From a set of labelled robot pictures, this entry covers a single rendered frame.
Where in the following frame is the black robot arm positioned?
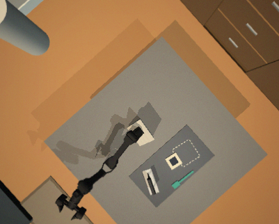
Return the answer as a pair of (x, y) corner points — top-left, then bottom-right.
(72, 127), (144, 202)

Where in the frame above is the cream square tile with black centre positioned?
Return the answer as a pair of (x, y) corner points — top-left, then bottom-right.
(165, 153), (182, 169)

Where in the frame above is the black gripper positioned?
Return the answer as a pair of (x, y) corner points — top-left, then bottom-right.
(55, 194), (86, 221)

